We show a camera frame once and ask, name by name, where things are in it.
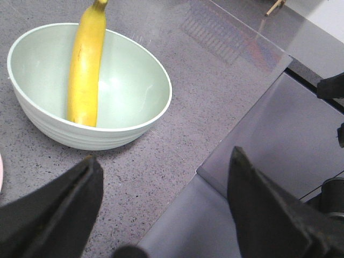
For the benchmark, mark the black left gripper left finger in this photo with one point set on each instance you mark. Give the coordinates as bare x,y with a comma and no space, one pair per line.
55,220

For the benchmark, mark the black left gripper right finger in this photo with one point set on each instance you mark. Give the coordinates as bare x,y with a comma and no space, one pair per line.
270,222

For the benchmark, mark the yellow banana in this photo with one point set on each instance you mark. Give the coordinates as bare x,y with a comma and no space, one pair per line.
82,97

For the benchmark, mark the pink plate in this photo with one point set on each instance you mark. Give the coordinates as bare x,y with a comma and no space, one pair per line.
1,173

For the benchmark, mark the green ribbed bowl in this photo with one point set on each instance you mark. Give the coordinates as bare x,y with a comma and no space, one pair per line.
134,89

